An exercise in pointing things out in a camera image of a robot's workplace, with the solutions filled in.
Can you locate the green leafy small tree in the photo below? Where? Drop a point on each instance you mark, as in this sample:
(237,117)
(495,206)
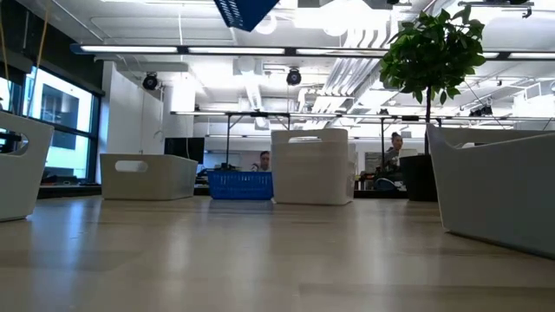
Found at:
(433,56)

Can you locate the person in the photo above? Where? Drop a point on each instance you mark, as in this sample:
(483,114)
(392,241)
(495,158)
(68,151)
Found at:
(263,161)
(392,158)

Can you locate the grey plastic basket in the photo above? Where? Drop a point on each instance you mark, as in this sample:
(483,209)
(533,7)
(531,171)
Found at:
(26,186)
(165,177)
(498,195)

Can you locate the white plastic basket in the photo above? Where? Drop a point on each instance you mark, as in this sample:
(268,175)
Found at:
(310,182)
(310,151)

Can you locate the long ceiling light bar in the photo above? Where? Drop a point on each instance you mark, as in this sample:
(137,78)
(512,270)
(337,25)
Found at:
(130,49)

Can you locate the large window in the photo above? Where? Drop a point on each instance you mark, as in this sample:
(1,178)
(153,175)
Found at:
(60,108)

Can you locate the black round ceiling camera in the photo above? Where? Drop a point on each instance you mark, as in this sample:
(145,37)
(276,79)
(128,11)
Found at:
(150,81)
(293,76)

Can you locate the black monitor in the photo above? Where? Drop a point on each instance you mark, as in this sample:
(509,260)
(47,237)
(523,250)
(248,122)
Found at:
(184,149)

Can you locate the black plant pot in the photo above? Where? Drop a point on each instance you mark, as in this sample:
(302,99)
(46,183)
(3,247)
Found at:
(414,177)

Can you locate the black background rig frame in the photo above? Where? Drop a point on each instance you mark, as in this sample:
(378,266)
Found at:
(227,143)

